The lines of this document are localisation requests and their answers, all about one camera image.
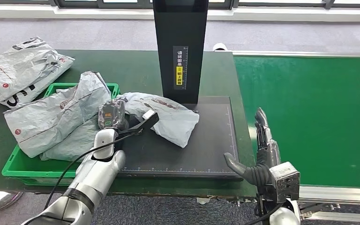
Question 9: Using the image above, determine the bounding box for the white printed courier bag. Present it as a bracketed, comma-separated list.
[0, 37, 60, 106]

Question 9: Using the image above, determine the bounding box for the plump grey parcel bag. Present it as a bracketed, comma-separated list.
[40, 116, 101, 162]

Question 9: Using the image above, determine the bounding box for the green plastic crate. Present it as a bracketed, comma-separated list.
[1, 82, 121, 186]

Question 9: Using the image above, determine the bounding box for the black inbound scanner machine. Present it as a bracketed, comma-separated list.
[117, 0, 243, 181]

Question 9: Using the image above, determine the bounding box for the grey parcel bag dark stain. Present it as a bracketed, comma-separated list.
[116, 92, 200, 149]

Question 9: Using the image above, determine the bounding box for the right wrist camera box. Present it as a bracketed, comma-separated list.
[268, 161, 301, 204]

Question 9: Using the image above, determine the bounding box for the green conveyor belt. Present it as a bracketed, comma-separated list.
[233, 56, 360, 188]

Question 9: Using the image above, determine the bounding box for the round chrome stand base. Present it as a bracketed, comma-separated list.
[0, 190, 24, 212]

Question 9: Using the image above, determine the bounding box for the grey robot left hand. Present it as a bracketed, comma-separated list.
[97, 99, 130, 131]

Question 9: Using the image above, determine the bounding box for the grey parcel bag red smear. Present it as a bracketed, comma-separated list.
[3, 71, 113, 158]

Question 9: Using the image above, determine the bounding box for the white round roller cap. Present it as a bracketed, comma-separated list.
[212, 43, 229, 53]

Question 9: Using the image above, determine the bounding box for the black yellow scanner label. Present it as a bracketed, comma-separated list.
[172, 45, 189, 90]

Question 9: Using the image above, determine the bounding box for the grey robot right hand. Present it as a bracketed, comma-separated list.
[223, 107, 282, 187]

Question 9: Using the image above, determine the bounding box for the dark window frame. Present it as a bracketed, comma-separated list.
[0, 0, 360, 10]

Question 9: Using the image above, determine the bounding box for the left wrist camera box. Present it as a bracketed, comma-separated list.
[127, 108, 160, 135]

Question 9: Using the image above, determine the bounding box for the black right camera cable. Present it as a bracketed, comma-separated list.
[243, 202, 285, 225]

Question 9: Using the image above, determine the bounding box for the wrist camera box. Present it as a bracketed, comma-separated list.
[268, 161, 301, 204]
[127, 108, 160, 135]

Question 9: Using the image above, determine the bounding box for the white bag black lettering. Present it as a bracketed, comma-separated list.
[1, 56, 75, 109]

